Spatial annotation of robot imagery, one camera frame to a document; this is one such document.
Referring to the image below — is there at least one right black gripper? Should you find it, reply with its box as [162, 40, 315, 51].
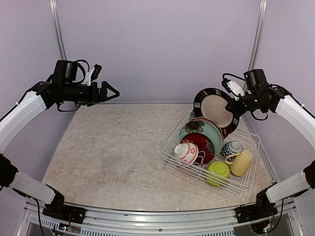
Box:
[226, 90, 267, 117]

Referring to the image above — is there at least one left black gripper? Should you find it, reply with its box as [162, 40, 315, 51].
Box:
[62, 80, 119, 106]

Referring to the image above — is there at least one black rimmed beige plate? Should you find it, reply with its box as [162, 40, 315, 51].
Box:
[193, 88, 239, 137]

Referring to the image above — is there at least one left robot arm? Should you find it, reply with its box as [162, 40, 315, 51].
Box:
[0, 59, 120, 219]

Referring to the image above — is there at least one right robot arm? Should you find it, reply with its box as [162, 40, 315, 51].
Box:
[222, 68, 315, 218]

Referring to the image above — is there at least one pink scalloped plate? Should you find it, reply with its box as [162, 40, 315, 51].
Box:
[189, 117, 224, 143]

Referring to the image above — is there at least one light teal floral plate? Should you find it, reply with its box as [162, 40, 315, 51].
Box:
[180, 118, 223, 164]

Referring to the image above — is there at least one blue white patterned cup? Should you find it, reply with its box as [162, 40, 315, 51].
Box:
[221, 141, 243, 158]

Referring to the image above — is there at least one red floral bowl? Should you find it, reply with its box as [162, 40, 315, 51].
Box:
[181, 133, 215, 165]

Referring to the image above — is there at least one yellow mug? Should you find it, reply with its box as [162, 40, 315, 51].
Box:
[225, 150, 253, 177]

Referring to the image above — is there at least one white red patterned bowl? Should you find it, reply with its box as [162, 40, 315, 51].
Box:
[174, 143, 199, 166]

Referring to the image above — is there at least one lime green bowl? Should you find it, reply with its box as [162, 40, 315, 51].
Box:
[205, 161, 230, 186]

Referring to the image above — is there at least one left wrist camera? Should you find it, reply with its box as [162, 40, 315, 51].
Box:
[82, 64, 102, 86]

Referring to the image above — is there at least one white wire dish rack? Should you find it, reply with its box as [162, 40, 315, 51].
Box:
[159, 111, 260, 195]

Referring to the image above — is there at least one left aluminium corner post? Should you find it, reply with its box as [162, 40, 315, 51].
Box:
[49, 0, 82, 109]

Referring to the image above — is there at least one aluminium corner post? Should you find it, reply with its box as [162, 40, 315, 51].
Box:
[49, 0, 82, 109]
[242, 0, 268, 87]

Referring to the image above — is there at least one right aluminium corner post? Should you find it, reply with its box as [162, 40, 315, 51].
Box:
[242, 0, 268, 87]

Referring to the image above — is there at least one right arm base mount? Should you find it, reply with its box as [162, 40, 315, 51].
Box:
[235, 204, 278, 223]

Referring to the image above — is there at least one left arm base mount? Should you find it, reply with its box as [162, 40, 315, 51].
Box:
[43, 205, 86, 224]

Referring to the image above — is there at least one aluminium front rail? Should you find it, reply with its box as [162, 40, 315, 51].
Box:
[17, 199, 305, 236]

